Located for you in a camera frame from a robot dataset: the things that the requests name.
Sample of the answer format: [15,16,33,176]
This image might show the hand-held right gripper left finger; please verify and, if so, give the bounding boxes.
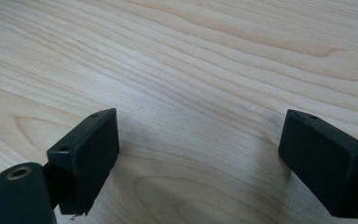
[46,107,120,217]

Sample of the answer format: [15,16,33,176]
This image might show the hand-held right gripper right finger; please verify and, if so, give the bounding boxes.
[277,108,358,218]

